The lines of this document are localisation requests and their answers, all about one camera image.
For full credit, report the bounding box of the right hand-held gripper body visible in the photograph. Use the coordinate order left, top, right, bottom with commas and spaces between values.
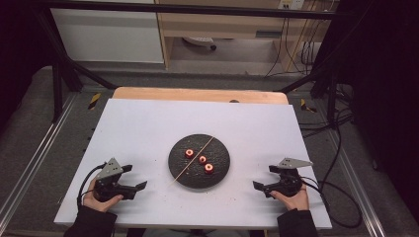
263, 157, 313, 198

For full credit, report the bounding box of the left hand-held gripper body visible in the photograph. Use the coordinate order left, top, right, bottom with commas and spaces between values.
93, 157, 137, 202

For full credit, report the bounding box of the thin wooden skewer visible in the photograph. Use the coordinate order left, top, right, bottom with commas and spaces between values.
170, 135, 215, 187

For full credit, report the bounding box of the round black plate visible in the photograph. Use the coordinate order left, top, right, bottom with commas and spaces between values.
167, 132, 231, 190

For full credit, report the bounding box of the person's left hand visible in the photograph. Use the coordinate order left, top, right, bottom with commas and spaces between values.
82, 177, 125, 213

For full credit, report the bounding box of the person's right hand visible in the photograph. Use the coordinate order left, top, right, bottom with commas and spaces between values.
270, 183, 310, 212

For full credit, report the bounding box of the white table board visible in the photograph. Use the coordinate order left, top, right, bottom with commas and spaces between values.
53, 98, 333, 230

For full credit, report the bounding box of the yellow black floor tape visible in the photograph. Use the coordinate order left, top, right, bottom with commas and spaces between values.
87, 92, 103, 111
299, 98, 318, 114

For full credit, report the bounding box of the wooden table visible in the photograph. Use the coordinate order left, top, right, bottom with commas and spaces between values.
112, 86, 290, 106

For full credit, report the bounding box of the white cabinet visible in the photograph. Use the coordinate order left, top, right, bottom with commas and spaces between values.
50, 0, 165, 64

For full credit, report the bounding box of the white power strip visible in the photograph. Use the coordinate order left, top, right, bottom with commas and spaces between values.
182, 36, 217, 51

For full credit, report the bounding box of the wooden desk shelf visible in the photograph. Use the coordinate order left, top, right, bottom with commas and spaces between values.
154, 0, 332, 73

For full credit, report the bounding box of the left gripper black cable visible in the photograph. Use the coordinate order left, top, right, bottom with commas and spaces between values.
76, 163, 107, 209

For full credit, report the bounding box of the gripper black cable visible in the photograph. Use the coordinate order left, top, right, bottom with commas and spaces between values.
299, 177, 364, 229
76, 163, 107, 209

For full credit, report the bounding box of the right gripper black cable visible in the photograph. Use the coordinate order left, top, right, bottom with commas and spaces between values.
299, 177, 364, 229

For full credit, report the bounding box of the aluminium floor rail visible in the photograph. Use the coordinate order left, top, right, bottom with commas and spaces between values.
0, 93, 79, 225
324, 130, 387, 237

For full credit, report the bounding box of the floor black cable bundle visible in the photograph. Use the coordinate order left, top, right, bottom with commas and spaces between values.
297, 83, 355, 139

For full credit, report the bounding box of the hanging black cable bundle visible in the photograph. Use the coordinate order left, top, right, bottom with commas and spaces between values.
264, 14, 327, 79

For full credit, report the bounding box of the white wall socket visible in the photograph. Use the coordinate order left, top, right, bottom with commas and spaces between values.
277, 0, 306, 11

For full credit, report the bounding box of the black metal frame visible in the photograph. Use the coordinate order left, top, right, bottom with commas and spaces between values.
33, 0, 351, 124

